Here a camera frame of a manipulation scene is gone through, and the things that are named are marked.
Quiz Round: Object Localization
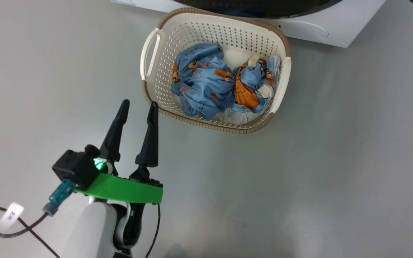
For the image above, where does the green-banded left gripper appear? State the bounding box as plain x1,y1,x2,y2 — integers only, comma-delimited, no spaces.
75,99,164,204

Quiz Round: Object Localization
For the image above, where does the blue bear-print garment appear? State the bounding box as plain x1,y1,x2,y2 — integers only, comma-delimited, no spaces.
171,43,236,120

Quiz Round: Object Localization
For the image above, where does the blue and orange garment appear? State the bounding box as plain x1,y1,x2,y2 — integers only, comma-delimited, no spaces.
233,56,282,114

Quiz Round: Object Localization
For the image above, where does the cream perforated laundry basket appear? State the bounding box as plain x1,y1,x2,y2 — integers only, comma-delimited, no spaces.
140,7,292,134

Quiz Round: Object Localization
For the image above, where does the white washing machine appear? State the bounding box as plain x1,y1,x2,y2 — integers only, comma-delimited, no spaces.
111,0,386,48

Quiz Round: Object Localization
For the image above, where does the left camera cable, teal plug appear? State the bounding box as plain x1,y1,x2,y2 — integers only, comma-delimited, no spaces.
0,179,76,258

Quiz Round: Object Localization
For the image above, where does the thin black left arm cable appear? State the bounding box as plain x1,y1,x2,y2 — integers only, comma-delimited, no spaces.
145,203,161,258

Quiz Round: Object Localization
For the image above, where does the white cable label tag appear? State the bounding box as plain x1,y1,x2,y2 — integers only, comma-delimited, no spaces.
0,202,24,234

